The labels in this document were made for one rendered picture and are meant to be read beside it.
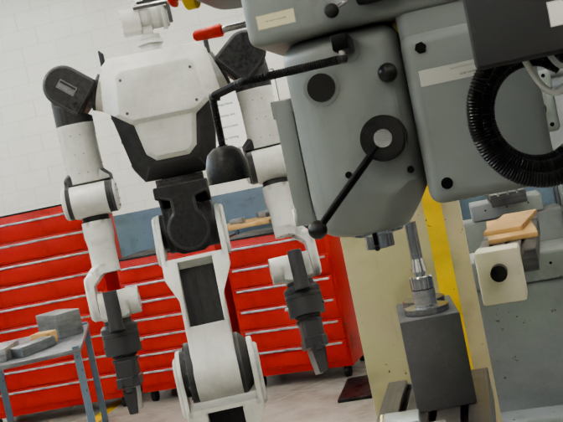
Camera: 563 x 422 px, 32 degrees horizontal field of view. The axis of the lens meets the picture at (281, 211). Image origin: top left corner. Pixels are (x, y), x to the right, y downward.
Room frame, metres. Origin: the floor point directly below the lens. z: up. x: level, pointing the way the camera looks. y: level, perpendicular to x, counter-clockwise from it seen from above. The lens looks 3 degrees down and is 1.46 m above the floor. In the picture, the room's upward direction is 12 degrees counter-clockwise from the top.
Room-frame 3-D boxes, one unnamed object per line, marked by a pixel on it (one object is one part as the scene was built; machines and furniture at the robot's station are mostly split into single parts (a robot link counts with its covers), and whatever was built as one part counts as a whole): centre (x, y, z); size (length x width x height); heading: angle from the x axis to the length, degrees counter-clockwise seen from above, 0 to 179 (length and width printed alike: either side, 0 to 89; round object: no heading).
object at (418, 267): (1.97, -0.25, 1.22); 0.03 x 0.03 x 0.11
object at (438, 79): (1.56, -0.34, 1.47); 0.24 x 0.19 x 0.26; 168
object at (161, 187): (2.45, 0.23, 1.37); 0.28 x 0.13 x 0.18; 3
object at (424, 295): (1.97, -0.25, 1.13); 0.05 x 0.05 x 0.05
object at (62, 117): (2.38, 0.45, 1.70); 0.12 x 0.09 x 0.14; 3
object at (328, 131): (1.60, -0.15, 1.47); 0.21 x 0.19 x 0.32; 168
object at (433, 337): (2.02, -0.25, 1.00); 0.22 x 0.12 x 0.20; 175
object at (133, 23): (2.36, 0.23, 1.84); 0.10 x 0.07 x 0.09; 93
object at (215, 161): (1.64, 0.07, 1.47); 0.07 x 0.07 x 0.06
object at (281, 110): (1.62, -0.04, 1.45); 0.04 x 0.04 x 0.21; 78
